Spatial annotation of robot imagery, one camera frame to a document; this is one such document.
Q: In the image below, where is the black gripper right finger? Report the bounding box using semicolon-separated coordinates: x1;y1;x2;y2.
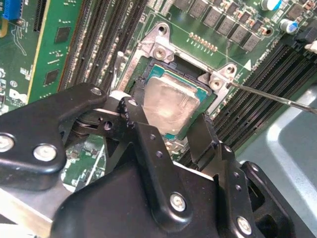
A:
187;113;297;238

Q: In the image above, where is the metal socket cover frame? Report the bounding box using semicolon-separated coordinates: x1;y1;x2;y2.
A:
108;90;132;100

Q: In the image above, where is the silver topped CPU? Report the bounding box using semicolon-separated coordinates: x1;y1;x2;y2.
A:
142;63;210;141

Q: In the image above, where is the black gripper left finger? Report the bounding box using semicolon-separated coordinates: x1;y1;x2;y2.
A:
0;83;194;234

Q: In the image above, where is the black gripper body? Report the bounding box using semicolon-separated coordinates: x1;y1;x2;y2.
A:
51;163;236;238

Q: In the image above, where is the metal wire locking lever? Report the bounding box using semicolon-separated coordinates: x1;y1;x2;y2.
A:
226;81;317;115

